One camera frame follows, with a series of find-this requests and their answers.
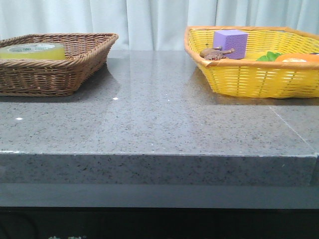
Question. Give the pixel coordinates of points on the yellow tape roll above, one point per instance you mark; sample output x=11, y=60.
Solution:
x=38, y=51

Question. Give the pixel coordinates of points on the brown toy animal figure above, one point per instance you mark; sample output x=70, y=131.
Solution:
x=215, y=53

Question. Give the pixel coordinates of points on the yellow wicker basket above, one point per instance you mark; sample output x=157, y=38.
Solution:
x=249, y=77

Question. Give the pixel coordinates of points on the white curtain backdrop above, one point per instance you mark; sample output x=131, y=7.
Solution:
x=151, y=24

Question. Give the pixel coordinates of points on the brown wicker basket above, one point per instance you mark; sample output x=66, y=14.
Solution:
x=85, y=54

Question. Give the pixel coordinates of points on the purple foam cube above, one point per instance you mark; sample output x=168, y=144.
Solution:
x=231, y=39

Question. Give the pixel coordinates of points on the orange toy carrot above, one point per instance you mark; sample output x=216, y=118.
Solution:
x=289, y=57

